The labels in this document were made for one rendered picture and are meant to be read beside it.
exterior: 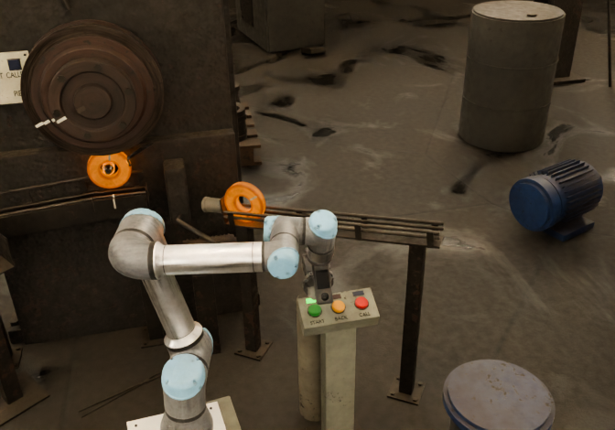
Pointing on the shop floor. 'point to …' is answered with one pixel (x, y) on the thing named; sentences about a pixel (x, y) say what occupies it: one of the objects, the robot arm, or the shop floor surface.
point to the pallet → (246, 133)
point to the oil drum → (510, 74)
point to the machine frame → (178, 53)
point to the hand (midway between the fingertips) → (316, 298)
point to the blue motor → (557, 198)
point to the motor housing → (207, 313)
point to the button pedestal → (338, 354)
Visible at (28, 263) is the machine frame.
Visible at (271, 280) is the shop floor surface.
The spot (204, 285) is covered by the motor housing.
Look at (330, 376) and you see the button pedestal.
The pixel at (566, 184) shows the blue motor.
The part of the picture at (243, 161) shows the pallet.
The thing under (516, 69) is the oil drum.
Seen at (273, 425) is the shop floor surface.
